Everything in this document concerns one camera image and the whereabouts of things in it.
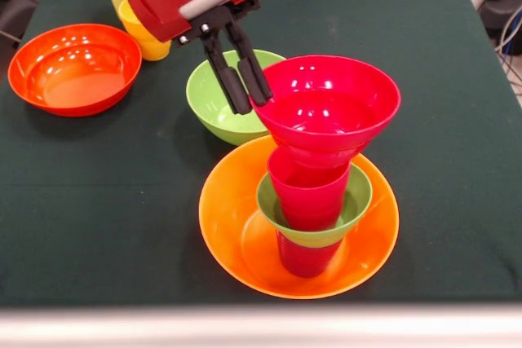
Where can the large green bowl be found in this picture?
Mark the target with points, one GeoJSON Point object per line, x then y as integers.
{"type": "Point", "coordinates": [208, 107]}

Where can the small pink bowl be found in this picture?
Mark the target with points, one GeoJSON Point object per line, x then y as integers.
{"type": "Point", "coordinates": [326, 120]}

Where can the pink cup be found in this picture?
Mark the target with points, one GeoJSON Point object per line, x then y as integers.
{"type": "Point", "coordinates": [310, 201]}

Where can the large orange bowl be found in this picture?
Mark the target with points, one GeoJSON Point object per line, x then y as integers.
{"type": "Point", "coordinates": [228, 225]}

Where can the small green bowl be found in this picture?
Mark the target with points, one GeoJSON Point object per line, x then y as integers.
{"type": "Point", "coordinates": [361, 201]}

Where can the purple cup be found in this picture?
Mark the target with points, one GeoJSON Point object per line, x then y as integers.
{"type": "Point", "coordinates": [306, 258]}

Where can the yellow cup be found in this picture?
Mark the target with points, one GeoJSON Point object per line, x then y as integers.
{"type": "Point", "coordinates": [153, 48]}

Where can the wide red-orange bowl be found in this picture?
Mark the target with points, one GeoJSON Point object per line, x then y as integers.
{"type": "Point", "coordinates": [75, 75]}

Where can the dark green tablecloth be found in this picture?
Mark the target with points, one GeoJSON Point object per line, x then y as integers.
{"type": "Point", "coordinates": [408, 160]}

